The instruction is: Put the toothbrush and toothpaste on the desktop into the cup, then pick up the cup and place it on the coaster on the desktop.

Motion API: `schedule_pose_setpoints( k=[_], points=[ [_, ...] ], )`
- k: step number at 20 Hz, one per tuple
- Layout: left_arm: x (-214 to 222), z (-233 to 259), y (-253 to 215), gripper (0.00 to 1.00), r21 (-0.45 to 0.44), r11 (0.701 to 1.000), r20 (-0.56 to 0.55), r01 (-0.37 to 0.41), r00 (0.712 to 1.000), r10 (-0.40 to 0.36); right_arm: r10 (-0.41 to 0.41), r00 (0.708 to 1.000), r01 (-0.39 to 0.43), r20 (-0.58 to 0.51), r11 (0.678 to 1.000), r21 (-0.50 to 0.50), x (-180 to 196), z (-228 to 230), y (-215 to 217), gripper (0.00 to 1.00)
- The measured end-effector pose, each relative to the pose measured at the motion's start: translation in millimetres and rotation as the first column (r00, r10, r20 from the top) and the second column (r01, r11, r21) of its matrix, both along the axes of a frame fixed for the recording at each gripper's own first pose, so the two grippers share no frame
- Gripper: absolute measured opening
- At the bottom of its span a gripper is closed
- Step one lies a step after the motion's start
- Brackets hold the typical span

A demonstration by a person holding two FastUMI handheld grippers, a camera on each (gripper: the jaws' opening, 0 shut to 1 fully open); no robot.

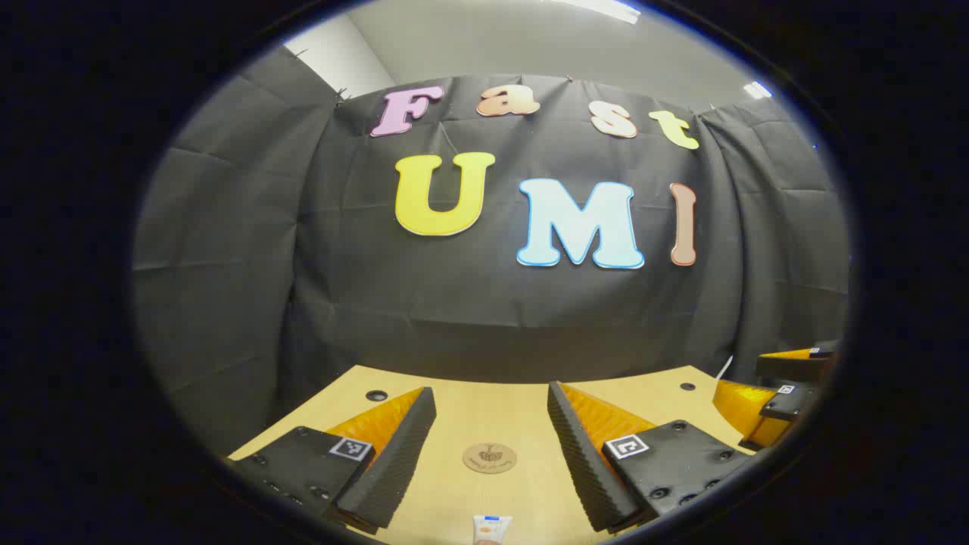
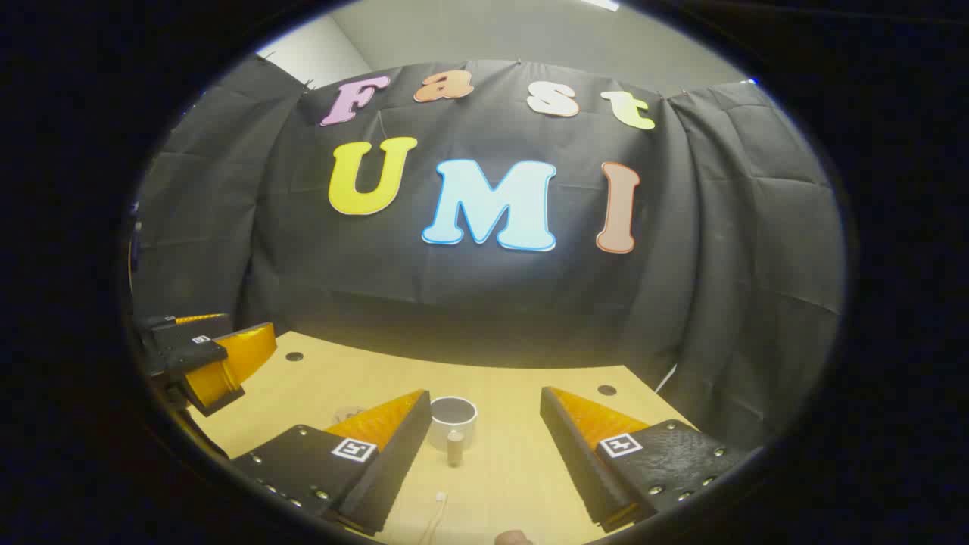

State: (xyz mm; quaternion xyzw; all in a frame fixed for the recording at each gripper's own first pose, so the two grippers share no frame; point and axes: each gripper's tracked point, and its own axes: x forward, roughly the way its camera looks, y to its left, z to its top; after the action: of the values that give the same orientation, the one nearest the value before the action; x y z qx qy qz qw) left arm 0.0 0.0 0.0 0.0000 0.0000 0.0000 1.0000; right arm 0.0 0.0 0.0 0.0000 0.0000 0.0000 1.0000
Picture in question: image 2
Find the black backdrop cloth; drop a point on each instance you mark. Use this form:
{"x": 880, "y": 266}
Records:
{"x": 469, "y": 303}

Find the round wooden coaster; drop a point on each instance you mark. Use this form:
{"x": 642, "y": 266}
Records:
{"x": 347, "y": 415}

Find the light wooden desktop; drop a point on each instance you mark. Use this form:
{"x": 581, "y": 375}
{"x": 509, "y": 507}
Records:
{"x": 500, "y": 469}

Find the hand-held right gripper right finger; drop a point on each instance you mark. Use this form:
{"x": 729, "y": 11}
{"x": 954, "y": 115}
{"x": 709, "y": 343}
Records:
{"x": 575, "y": 454}

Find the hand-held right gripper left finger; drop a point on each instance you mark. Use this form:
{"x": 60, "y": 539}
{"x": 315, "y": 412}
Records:
{"x": 397, "y": 462}

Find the white toothbrush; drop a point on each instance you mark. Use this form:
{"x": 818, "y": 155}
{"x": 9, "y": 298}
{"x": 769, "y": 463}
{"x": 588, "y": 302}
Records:
{"x": 440, "y": 498}

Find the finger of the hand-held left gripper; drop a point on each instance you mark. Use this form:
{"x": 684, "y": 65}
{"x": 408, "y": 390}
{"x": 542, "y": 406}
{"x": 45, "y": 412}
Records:
{"x": 235, "y": 363}
{"x": 197, "y": 318}

